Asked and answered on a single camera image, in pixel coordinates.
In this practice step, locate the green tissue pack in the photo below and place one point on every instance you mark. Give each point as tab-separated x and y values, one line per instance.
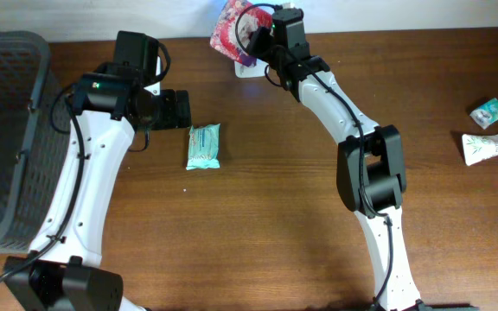
486	114

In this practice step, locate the white tube with brown cap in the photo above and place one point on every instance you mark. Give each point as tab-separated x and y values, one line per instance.
479	148

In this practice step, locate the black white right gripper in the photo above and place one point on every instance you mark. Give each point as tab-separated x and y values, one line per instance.
259	42

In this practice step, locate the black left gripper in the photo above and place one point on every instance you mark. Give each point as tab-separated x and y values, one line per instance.
171	113

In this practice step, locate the white barcode scanner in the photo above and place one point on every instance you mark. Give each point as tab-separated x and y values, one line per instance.
256	70

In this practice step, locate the teal wet wipes pack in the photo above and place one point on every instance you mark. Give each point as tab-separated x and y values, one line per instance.
203	147

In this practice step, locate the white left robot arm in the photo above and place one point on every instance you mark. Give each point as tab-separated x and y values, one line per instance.
106	108

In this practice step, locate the red purple floral package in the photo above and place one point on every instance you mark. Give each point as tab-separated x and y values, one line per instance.
232	30

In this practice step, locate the dark grey plastic basket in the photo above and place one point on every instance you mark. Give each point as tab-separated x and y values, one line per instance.
31	151

